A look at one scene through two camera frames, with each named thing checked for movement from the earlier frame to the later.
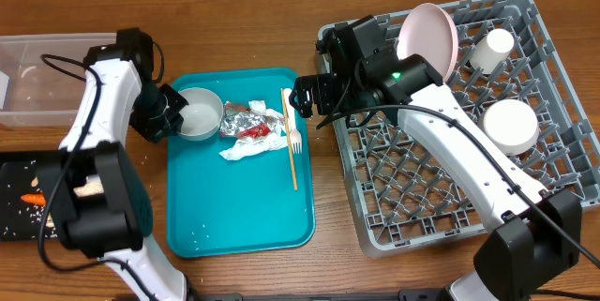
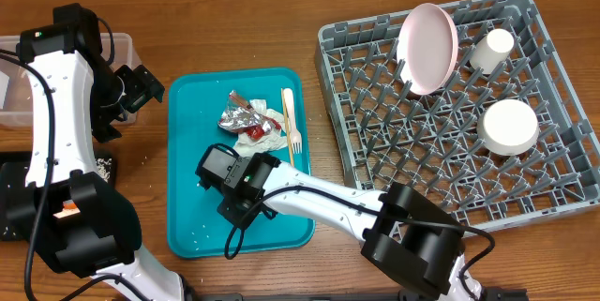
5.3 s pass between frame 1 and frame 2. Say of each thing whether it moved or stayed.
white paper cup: stayed
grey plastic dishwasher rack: stayed
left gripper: moved
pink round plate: stayed
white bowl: stayed
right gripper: moved
